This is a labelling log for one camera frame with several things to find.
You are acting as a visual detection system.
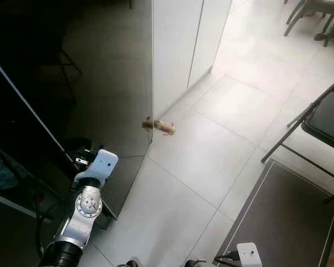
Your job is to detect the fridge body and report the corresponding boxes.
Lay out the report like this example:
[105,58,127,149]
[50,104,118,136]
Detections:
[0,53,117,267]

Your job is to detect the blue patterned bag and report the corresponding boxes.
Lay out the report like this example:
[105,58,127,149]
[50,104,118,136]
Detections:
[0,144,18,191]

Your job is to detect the person's bare foot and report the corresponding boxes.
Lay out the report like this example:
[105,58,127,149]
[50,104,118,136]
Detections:
[150,118,176,136]

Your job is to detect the black folding chair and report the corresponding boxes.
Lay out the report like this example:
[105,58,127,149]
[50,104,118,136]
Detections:
[262,78,334,204]

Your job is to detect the white tall cabinet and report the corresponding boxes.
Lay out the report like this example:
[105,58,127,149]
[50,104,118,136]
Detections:
[152,0,233,118]

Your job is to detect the brown grey floor mat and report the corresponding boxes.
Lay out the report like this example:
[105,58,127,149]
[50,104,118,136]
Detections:
[214,159,334,267]

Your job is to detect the dark wooden chair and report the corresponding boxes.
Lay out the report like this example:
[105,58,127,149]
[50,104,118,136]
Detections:
[284,0,334,48]

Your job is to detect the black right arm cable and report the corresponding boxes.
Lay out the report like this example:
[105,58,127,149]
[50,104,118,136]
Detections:
[213,250,240,265]

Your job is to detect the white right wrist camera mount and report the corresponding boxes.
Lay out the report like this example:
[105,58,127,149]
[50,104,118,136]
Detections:
[237,243,262,267]

